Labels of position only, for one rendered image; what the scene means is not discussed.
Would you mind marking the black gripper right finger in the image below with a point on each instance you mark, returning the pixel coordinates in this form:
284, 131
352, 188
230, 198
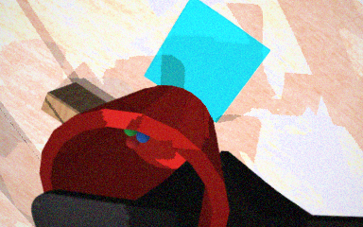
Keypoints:
254, 203

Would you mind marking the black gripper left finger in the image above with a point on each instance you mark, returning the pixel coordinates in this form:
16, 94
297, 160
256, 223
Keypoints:
175, 202

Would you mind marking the blue marble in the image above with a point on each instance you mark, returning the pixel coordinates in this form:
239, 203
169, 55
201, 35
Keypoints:
142, 138

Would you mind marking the green marble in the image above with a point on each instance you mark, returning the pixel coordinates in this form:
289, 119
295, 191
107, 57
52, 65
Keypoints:
130, 133

